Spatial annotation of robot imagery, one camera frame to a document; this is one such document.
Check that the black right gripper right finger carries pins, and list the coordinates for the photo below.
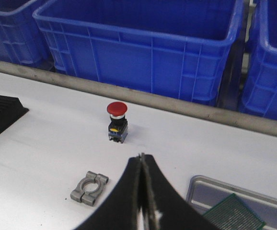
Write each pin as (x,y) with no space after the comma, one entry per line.
(163,208)

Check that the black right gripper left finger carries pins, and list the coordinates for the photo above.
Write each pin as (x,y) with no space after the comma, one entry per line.
(120,209)

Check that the green circuit board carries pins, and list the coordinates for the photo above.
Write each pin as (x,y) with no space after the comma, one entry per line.
(233,214)

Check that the silver metal tray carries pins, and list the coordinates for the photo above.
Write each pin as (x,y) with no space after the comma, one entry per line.
(205,192)

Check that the black slotted board rack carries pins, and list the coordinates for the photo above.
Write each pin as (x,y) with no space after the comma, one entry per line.
(11,109)

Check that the grey metal clamp block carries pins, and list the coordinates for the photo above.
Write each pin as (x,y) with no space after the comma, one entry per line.
(82,195)

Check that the red emergency stop button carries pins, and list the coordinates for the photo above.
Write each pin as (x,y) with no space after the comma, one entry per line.
(118,128)

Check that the right blue plastic crate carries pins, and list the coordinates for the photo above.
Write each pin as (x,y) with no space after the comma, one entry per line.
(259,95)

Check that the blue plastic crate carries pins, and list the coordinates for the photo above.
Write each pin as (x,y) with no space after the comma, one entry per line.
(21,41)
(259,95)
(174,48)

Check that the centre blue plastic crate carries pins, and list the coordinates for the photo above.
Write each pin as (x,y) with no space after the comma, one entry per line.
(174,48)

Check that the left blue plastic crate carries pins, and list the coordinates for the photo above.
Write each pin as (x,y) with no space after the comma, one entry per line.
(21,41)

